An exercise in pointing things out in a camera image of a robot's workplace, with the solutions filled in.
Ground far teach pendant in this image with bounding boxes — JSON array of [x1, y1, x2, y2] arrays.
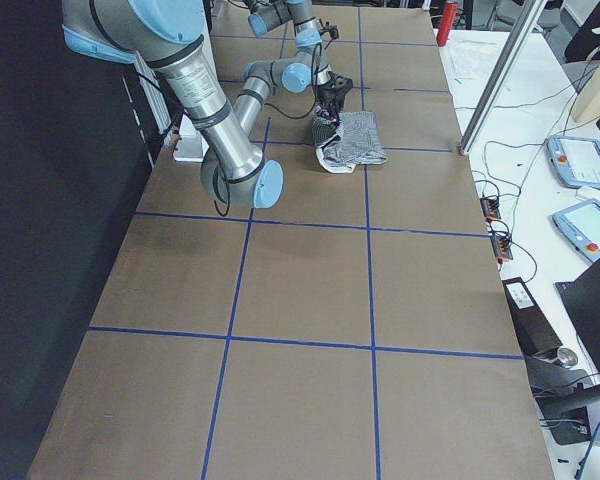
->
[[546, 135, 600, 190]]

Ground black monitor stand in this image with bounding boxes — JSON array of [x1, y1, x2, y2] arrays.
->
[[524, 356, 600, 446]]

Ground red cylinder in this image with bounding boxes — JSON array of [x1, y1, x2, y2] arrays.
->
[[436, 0, 459, 47]]

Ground black power adapter box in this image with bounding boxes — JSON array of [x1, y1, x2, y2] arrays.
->
[[502, 277, 562, 358]]

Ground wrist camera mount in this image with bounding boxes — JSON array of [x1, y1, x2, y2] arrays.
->
[[319, 19, 340, 40], [329, 72, 353, 97]]

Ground white camera pole base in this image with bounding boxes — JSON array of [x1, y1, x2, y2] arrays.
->
[[173, 114, 208, 163]]

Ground teach pendant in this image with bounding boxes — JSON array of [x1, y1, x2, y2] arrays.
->
[[546, 135, 600, 190], [552, 199, 600, 263]]

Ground aluminium frame post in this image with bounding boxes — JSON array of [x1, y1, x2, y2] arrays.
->
[[458, 0, 547, 156]]

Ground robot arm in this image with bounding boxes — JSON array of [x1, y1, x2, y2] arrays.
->
[[62, 0, 353, 209], [244, 0, 322, 37]]

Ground brown paper table cover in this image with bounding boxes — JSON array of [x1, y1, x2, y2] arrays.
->
[[28, 7, 553, 479]]

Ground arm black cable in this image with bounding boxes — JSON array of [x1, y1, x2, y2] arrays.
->
[[209, 42, 326, 219]]

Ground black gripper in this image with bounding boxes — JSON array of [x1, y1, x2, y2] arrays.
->
[[317, 82, 345, 113]]

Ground striped polo shirt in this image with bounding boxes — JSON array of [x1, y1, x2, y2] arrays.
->
[[311, 107, 388, 174]]

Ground orange black terminal strip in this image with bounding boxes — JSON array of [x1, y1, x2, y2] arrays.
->
[[479, 197, 501, 221]]

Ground near teach pendant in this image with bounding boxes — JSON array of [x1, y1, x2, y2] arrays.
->
[[552, 199, 600, 263]]

